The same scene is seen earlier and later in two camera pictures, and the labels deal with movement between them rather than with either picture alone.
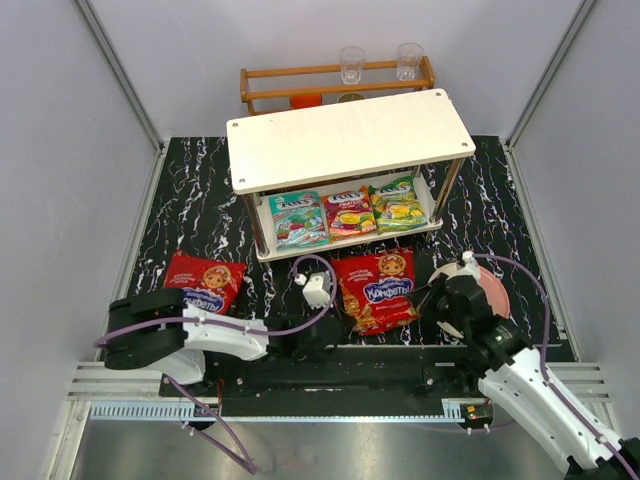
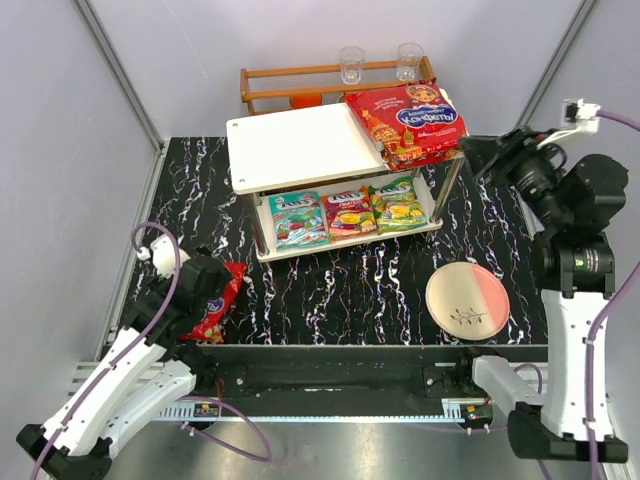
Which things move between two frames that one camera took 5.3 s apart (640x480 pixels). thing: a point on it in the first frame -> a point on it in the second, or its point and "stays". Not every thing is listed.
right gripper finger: (437, 285) -> (485, 164)
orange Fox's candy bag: (350, 213) stays
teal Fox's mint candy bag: (298, 220) stays
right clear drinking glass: (409, 56) stays
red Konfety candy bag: (374, 289) -> (410, 125)
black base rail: (337, 373) stays
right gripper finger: (422, 298) -> (479, 150)
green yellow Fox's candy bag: (397, 206) stays
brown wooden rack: (281, 89) stays
